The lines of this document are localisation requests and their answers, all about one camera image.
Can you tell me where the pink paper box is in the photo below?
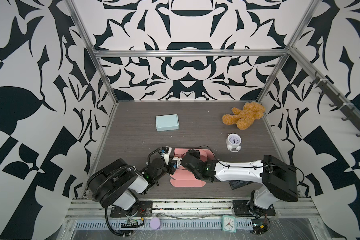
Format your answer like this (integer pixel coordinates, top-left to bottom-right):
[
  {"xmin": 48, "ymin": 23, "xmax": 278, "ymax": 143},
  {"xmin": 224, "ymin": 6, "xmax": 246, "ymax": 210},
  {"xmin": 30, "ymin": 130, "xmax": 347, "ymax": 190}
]
[{"xmin": 169, "ymin": 149, "xmax": 206, "ymax": 188}]

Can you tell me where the light blue paper box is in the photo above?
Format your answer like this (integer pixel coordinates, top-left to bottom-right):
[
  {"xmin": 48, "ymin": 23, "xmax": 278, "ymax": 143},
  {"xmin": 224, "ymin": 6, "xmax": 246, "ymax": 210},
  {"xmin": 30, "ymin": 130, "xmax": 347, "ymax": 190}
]
[{"xmin": 155, "ymin": 114, "xmax": 180, "ymax": 132}]

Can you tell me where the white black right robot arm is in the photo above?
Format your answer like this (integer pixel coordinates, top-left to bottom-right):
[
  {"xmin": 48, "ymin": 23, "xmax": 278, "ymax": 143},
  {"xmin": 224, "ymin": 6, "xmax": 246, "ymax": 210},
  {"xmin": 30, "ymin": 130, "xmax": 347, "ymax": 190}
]
[{"xmin": 178, "ymin": 150, "xmax": 299, "ymax": 210}]

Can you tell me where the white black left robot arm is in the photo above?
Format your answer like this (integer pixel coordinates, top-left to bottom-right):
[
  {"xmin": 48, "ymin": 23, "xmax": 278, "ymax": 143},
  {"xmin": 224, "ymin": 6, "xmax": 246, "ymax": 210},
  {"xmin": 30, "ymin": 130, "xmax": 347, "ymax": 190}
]
[{"xmin": 87, "ymin": 146, "xmax": 175, "ymax": 237}]

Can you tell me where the black remote control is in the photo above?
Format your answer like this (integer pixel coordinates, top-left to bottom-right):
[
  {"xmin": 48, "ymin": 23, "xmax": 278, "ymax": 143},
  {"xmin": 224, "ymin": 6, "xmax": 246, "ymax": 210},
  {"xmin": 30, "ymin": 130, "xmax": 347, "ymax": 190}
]
[{"xmin": 229, "ymin": 180, "xmax": 252, "ymax": 190}]

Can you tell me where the white alarm clock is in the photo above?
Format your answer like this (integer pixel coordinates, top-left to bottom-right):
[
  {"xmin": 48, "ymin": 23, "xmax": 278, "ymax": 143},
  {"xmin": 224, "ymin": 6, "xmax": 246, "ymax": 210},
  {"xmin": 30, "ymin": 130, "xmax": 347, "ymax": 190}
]
[{"xmin": 226, "ymin": 134, "xmax": 242, "ymax": 153}]

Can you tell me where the purple round disc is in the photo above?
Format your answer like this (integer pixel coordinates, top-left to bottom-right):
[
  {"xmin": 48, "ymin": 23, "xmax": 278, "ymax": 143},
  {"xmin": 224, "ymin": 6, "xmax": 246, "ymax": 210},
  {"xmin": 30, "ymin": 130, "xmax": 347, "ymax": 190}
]
[{"xmin": 150, "ymin": 217, "xmax": 162, "ymax": 231}]

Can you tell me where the teal square clock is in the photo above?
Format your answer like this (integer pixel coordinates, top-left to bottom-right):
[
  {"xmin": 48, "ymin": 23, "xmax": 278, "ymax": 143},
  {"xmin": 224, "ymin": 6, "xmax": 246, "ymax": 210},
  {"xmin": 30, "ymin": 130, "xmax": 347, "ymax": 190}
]
[{"xmin": 222, "ymin": 215, "xmax": 237, "ymax": 233}]

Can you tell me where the small electronics board left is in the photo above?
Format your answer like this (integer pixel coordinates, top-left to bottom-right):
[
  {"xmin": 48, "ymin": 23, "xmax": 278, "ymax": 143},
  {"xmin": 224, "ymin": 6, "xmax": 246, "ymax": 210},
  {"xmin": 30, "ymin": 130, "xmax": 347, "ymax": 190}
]
[{"xmin": 120, "ymin": 219, "xmax": 145, "ymax": 228}]

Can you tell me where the brown teddy bear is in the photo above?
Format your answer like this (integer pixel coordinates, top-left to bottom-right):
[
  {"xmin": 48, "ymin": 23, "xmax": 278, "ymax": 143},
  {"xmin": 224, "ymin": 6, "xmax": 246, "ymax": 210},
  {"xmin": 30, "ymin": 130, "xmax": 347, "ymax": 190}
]
[{"xmin": 222, "ymin": 102, "xmax": 266, "ymax": 130}]

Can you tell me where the green circuit board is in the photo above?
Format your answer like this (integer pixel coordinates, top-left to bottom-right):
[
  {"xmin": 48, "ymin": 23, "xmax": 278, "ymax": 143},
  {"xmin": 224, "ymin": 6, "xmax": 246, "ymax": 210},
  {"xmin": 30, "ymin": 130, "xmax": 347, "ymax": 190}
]
[{"xmin": 251, "ymin": 219, "xmax": 270, "ymax": 236}]

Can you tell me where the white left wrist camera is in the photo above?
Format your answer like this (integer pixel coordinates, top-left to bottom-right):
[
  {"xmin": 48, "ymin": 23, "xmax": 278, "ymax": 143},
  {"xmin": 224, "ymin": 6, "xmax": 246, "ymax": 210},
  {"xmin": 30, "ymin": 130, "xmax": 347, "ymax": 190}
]
[{"xmin": 160, "ymin": 146, "xmax": 173, "ymax": 166}]

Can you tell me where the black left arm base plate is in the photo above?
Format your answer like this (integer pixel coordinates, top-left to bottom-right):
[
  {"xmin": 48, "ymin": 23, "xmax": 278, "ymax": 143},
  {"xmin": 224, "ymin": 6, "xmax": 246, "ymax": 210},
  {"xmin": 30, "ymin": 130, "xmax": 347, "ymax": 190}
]
[{"xmin": 110, "ymin": 201, "xmax": 153, "ymax": 218}]

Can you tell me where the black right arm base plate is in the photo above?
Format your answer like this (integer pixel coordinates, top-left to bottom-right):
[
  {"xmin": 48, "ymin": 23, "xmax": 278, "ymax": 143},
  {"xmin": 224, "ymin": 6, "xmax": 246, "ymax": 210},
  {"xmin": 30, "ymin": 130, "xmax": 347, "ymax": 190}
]
[{"xmin": 232, "ymin": 200, "xmax": 276, "ymax": 218}]

